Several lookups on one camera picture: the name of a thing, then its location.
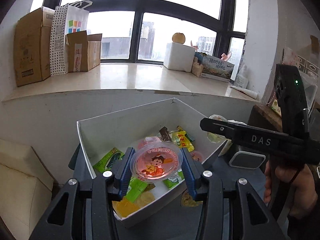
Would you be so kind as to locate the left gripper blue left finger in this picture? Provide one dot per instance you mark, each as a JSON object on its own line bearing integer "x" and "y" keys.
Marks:
{"x": 123, "y": 175}

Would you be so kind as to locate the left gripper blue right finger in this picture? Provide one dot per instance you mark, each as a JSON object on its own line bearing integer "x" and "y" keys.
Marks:
{"x": 192, "y": 174}

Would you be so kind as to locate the pink jelly cup front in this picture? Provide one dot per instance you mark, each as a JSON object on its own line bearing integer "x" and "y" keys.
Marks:
{"x": 156, "y": 162}

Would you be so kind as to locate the pink jelly cup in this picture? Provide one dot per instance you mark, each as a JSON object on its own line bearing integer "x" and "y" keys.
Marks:
{"x": 156, "y": 162}
{"x": 147, "y": 141}

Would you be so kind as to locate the yellow snack pouch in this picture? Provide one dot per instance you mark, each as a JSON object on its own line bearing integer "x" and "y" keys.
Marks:
{"x": 182, "y": 139}

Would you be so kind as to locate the dark meat vacuum pack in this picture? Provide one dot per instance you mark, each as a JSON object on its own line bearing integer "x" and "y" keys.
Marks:
{"x": 165, "y": 134}

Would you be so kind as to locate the large green snack pack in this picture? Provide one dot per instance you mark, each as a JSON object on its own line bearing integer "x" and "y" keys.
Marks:
{"x": 108, "y": 160}

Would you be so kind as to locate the small green snack packet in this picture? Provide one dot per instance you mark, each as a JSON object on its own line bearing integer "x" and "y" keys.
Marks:
{"x": 136, "y": 188}

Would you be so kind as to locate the yellow jelly cup front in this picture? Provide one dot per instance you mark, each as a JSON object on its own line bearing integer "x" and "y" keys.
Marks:
{"x": 187, "y": 200}

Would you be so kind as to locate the yellow-green jelly cup left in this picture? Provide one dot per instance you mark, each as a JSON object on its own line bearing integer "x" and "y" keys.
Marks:
{"x": 144, "y": 199}

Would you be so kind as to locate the green jelly cup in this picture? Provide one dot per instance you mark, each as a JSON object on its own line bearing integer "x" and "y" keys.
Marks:
{"x": 215, "y": 138}

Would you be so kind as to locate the wooden side shelf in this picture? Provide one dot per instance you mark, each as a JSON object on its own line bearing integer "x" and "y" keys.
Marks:
{"x": 264, "y": 117}

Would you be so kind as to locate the black speaker clock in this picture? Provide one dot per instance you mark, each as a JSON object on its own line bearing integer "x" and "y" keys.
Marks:
{"x": 242, "y": 157}

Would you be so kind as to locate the white bottle on sill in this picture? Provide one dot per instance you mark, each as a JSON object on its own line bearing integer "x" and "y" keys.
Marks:
{"x": 241, "y": 79}

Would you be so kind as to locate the cream sofa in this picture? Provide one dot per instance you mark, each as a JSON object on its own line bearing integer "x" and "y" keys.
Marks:
{"x": 26, "y": 188}

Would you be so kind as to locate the printed long carton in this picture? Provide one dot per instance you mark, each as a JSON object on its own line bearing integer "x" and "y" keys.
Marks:
{"x": 216, "y": 69}

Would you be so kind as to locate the white foam box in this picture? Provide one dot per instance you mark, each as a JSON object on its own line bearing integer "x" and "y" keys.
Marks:
{"x": 179, "y": 57}

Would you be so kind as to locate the small open cardboard box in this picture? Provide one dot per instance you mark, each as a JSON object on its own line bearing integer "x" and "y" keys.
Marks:
{"x": 83, "y": 51}

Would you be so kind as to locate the orange pumpkin ornament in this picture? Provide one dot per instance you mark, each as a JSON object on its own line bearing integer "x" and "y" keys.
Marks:
{"x": 178, "y": 38}

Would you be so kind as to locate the polka dot paper bag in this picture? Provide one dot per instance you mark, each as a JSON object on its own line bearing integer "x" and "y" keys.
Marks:
{"x": 67, "y": 19}

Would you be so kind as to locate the large cardboard box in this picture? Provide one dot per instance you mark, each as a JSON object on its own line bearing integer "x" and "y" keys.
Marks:
{"x": 31, "y": 46}

